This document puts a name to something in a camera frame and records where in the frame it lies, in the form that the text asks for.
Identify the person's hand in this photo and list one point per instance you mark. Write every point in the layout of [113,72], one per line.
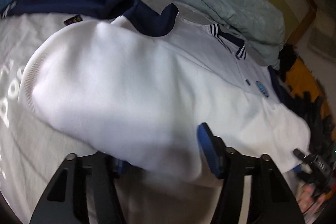
[306,202]

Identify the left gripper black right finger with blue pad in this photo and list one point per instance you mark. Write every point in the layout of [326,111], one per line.
[214,150]

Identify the black clothing pile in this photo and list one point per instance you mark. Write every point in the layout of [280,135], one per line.
[303,94]

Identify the white navy polo jacket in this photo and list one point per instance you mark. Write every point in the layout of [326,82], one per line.
[140,86]

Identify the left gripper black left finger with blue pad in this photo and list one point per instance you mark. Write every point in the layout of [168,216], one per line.
[120,167]

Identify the grey printed bed sheet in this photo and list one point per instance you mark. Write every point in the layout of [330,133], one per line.
[31,151]

